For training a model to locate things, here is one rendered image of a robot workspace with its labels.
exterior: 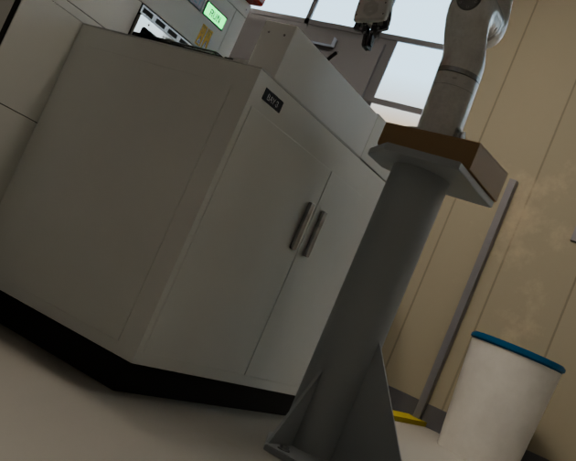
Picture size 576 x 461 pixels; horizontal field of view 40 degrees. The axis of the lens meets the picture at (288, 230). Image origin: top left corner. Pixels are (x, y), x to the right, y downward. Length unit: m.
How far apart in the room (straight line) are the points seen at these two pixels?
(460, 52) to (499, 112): 2.69
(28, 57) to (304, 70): 0.72
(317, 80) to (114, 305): 0.77
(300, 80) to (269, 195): 0.30
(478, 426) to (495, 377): 0.23
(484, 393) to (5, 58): 2.55
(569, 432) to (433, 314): 0.95
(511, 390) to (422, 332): 0.99
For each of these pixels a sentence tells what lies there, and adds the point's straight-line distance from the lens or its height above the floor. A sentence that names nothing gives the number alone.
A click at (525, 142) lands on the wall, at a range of 4.75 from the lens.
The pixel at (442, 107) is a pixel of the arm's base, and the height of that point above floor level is 0.97.
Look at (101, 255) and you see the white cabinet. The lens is 1.95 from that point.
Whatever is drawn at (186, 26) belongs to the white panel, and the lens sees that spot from 2.58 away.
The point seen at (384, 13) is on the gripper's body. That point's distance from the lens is 2.34.
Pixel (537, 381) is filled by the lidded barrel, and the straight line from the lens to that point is 3.80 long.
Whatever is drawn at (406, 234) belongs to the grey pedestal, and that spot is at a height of 0.62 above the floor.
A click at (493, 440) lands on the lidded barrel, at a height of 0.13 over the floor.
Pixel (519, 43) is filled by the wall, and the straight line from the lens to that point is 5.03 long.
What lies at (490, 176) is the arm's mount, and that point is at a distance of 2.14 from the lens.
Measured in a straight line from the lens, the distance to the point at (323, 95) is 2.11.
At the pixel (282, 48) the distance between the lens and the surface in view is 1.94.
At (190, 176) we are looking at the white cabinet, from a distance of 1.86.
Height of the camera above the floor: 0.36
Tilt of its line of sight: 4 degrees up
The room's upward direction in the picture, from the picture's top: 23 degrees clockwise
